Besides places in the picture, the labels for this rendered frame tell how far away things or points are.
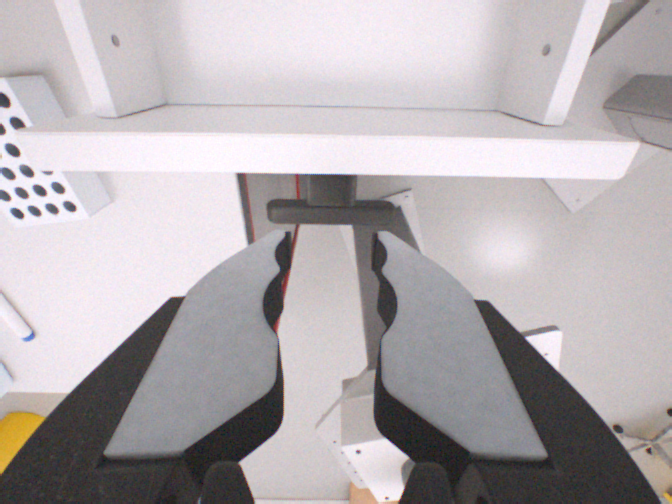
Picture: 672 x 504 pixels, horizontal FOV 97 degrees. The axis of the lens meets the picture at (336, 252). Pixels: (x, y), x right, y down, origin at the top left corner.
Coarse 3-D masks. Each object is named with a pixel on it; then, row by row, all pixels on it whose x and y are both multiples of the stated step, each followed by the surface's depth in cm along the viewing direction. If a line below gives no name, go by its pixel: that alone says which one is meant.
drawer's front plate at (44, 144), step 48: (48, 144) 13; (96, 144) 13; (144, 144) 13; (192, 144) 13; (240, 144) 13; (288, 144) 13; (336, 144) 13; (384, 144) 13; (432, 144) 13; (480, 144) 13; (528, 144) 13; (576, 144) 13; (624, 144) 13
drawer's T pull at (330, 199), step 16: (320, 176) 16; (336, 176) 16; (352, 176) 16; (320, 192) 16; (336, 192) 16; (352, 192) 16; (272, 208) 17; (288, 208) 17; (304, 208) 17; (320, 208) 17; (336, 208) 17; (352, 208) 17; (368, 208) 17; (384, 208) 17; (304, 224) 18; (320, 224) 18; (336, 224) 17; (352, 224) 17; (368, 224) 17; (384, 224) 17
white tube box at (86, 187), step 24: (0, 96) 24; (24, 96) 24; (48, 96) 27; (0, 120) 25; (24, 120) 25; (48, 120) 26; (0, 144) 26; (0, 168) 27; (24, 168) 28; (0, 192) 29; (24, 192) 29; (48, 192) 28; (72, 192) 28; (96, 192) 31; (24, 216) 30; (48, 216) 30; (72, 216) 30
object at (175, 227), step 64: (0, 0) 23; (0, 64) 26; (64, 64) 26; (128, 192) 32; (192, 192) 32; (256, 192) 46; (0, 256) 37; (64, 256) 37; (128, 256) 37; (192, 256) 37; (0, 320) 43; (64, 320) 43; (128, 320) 43; (64, 384) 51
